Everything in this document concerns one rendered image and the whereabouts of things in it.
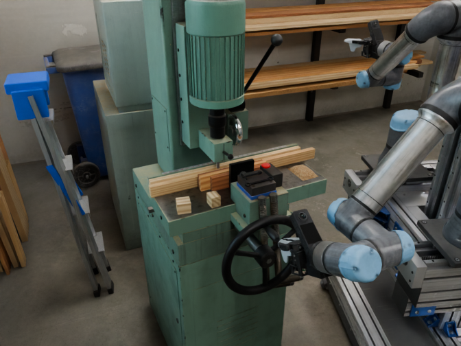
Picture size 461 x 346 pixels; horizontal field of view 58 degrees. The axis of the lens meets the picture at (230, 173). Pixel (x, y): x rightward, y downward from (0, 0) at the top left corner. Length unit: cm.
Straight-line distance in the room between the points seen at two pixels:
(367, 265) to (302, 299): 143
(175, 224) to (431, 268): 81
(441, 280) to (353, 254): 65
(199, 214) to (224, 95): 38
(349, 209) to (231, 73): 53
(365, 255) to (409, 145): 30
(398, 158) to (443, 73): 81
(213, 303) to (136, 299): 82
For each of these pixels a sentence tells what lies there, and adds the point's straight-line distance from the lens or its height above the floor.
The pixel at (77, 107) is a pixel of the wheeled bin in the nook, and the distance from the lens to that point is 310.
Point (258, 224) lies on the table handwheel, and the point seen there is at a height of 95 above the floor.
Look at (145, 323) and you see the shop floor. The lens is 222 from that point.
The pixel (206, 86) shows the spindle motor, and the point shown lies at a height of 127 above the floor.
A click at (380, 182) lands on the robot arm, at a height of 115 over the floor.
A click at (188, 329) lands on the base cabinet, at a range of 164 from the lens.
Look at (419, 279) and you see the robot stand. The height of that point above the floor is 72.
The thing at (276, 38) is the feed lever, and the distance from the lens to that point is 126.
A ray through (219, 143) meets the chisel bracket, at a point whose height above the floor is 107.
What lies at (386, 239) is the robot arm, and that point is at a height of 108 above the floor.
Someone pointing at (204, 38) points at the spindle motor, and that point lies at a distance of 124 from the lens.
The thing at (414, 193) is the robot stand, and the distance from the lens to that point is 190.
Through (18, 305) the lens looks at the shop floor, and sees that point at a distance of 252.
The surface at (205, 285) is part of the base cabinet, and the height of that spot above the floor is 59.
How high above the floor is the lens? 165
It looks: 29 degrees down
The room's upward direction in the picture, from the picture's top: straight up
